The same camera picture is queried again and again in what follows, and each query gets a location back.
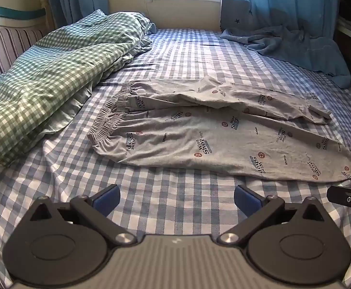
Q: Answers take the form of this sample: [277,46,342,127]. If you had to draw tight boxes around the blue star curtain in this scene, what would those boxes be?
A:
[220,0,351,88]

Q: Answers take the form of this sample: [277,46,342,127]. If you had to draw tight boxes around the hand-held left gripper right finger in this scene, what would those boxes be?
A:
[216,184,329,246]

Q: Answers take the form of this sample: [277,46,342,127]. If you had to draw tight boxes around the grey printed pants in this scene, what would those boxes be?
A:
[88,75,351,184]

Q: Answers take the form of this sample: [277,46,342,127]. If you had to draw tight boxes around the blue checked bed sheet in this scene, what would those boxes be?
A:
[0,28,351,289]

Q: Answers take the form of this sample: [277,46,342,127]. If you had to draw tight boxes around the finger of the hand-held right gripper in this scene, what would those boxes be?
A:
[327,179,351,221]

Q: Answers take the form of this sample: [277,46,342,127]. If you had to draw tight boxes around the striped padded headboard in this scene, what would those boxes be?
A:
[0,5,56,83]

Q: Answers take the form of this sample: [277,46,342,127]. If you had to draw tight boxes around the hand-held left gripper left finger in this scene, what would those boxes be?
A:
[26,184,137,247]

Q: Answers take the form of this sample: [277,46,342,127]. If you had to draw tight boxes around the green checked duvet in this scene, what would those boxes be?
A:
[0,10,157,166]

